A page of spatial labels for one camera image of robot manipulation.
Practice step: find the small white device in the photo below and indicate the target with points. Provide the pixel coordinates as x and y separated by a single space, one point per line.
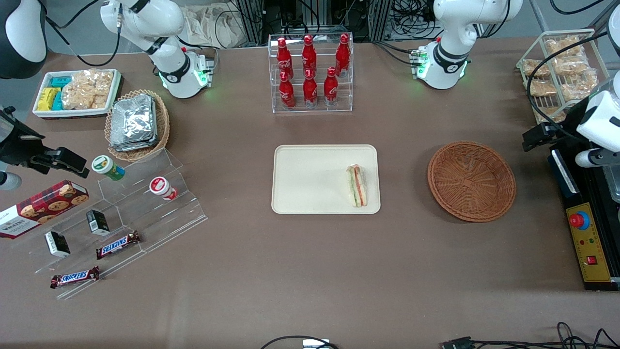
316 344

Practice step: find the small black box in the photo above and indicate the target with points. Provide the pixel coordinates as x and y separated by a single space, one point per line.
57 244
98 222

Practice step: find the triangle sandwich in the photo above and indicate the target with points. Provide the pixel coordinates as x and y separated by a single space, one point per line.
357 189

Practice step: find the clear acrylic stepped stand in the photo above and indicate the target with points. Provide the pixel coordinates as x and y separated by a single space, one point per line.
160 223

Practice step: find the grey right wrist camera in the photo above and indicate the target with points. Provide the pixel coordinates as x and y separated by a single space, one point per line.
8 181

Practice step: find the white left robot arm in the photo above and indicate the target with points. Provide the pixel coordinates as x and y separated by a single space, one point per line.
450 29

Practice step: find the oval tan wicker basket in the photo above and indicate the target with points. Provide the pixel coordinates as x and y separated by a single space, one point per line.
162 126

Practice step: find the red cola bottle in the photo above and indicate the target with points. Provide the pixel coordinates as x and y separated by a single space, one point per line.
331 88
309 55
283 58
310 91
343 55
286 92

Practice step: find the yellow snack packet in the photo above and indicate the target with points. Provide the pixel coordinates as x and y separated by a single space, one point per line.
48 93
45 104

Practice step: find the aluminium frame rack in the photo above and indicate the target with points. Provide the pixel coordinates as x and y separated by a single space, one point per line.
252 19

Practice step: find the black machine yellow control panel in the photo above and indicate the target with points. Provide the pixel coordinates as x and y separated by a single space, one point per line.
588 252

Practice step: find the beige plastic tray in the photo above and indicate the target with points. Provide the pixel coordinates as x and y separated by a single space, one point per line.
310 179

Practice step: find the silver foil pack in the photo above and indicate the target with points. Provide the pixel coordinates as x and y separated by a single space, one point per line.
133 123

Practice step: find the clear acrylic bottle rack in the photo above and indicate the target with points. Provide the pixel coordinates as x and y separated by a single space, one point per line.
319 109

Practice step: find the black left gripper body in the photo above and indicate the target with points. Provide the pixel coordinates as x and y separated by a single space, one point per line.
567 122

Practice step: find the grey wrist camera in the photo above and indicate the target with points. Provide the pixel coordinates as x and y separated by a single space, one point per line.
588 158
8 181

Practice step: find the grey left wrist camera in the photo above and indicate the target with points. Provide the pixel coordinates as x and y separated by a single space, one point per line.
588 158

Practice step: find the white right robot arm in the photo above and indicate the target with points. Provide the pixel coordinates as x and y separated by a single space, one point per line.
155 24

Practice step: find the round brown wicker basket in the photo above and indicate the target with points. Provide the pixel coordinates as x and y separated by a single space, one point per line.
470 182

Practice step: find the brown chocolate bar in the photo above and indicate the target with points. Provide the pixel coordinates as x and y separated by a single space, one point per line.
75 277
117 245

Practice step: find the white rectangular snack tray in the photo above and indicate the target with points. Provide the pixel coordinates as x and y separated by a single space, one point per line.
72 112

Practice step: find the beige cloth bag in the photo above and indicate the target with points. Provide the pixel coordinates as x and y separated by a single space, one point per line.
208 26

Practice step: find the clear bagged pastry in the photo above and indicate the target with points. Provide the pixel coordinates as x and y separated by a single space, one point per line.
562 46
535 68
579 85
542 87

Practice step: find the red lid snack cup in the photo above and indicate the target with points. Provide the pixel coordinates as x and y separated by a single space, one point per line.
161 187

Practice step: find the clear bag of crackers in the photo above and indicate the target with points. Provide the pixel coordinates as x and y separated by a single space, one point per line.
87 89

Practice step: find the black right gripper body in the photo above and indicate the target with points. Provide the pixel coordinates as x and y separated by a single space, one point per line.
18 148

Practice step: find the red tartan cookie box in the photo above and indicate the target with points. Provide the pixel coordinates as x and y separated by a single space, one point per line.
43 208

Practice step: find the green lid snack cup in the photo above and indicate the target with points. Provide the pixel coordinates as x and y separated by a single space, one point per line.
105 166

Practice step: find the teal snack packet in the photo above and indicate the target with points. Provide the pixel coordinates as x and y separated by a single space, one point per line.
58 102
60 81

